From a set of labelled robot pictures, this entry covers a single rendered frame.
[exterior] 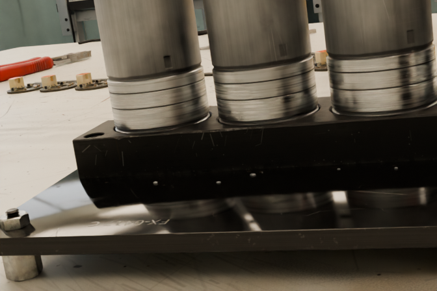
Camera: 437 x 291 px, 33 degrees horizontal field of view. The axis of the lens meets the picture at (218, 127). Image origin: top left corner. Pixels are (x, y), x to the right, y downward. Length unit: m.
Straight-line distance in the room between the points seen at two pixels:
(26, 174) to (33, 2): 5.80
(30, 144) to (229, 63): 0.14
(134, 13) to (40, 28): 5.89
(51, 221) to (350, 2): 0.08
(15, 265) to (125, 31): 0.06
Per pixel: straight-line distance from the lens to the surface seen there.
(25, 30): 5.96
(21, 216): 0.16
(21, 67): 0.56
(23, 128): 0.34
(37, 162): 0.27
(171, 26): 0.18
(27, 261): 0.16
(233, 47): 0.17
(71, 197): 0.17
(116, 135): 0.18
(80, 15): 3.49
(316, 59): 0.39
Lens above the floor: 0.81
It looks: 12 degrees down
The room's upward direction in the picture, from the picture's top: 8 degrees counter-clockwise
